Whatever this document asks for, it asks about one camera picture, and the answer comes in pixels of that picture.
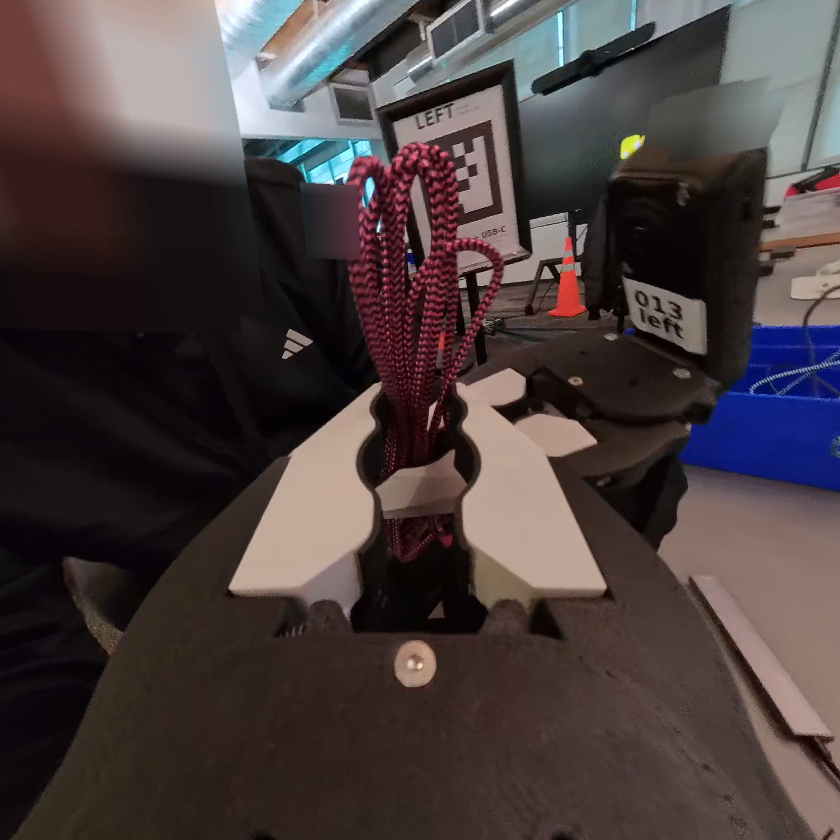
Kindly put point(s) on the black sign easel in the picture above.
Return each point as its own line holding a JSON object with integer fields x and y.
{"x": 474, "y": 315}

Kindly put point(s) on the black webcam bar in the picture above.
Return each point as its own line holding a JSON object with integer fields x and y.
{"x": 590, "y": 62}

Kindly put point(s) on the orange traffic cone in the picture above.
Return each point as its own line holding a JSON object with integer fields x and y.
{"x": 568, "y": 289}

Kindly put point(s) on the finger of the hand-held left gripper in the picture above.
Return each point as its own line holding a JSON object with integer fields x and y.
{"x": 420, "y": 489}
{"x": 499, "y": 387}

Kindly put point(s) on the white adjustable stand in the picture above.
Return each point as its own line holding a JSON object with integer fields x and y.
{"x": 817, "y": 285}

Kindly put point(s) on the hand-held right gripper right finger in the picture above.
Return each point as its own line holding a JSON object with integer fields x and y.
{"x": 531, "y": 525}

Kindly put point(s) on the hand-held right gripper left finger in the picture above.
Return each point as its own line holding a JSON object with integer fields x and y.
{"x": 308, "y": 525}

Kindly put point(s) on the wooden table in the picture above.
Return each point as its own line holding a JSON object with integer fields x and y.
{"x": 800, "y": 241}

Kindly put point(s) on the white vent grille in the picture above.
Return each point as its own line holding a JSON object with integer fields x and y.
{"x": 453, "y": 29}

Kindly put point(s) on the silver air duct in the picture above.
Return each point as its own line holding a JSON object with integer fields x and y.
{"x": 308, "y": 59}

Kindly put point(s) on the black framed marker sign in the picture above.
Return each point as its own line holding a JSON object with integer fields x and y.
{"x": 499, "y": 197}

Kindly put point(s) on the black monitor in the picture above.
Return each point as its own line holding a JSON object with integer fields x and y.
{"x": 571, "y": 144}

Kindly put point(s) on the blue divided plastic bin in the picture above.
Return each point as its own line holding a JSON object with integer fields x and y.
{"x": 754, "y": 439}

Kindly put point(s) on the person's black jacket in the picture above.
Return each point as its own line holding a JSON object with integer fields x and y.
{"x": 164, "y": 426}

